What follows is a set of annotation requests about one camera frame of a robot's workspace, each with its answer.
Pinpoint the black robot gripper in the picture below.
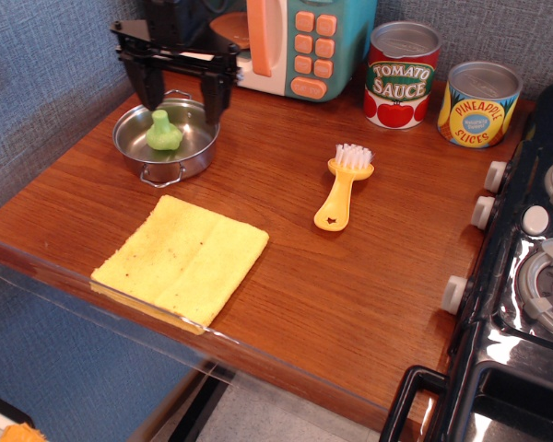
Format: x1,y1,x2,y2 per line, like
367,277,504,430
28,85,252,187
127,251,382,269
111,1,241,125

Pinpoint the green toy broccoli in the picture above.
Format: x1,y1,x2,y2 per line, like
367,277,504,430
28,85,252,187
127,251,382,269
146,110,182,151

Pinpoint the small stainless steel pot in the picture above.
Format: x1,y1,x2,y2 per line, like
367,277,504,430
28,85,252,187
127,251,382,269
112,89,220,188

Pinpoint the teal toy microwave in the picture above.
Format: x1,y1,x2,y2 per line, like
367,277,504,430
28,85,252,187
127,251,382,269
211,0,377,102

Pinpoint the yellow folded cloth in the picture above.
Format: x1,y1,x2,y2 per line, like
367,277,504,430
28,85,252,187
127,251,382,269
90,195,269,335

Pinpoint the yellow toy scrub brush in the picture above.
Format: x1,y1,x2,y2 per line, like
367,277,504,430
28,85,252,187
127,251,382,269
313,144,375,232

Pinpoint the tomato sauce toy can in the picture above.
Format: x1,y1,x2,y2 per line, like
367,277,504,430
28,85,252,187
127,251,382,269
363,21,441,130

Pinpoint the pineapple slices toy can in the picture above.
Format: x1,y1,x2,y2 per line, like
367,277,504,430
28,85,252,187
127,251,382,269
437,61,523,149

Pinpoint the clear acrylic table guard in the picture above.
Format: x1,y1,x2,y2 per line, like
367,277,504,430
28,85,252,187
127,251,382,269
0,245,390,441

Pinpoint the orange object at corner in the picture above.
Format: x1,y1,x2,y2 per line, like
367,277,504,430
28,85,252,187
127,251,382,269
0,423,47,442

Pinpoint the black toy stove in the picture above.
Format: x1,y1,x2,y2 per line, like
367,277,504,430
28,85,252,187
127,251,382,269
381,84,553,441

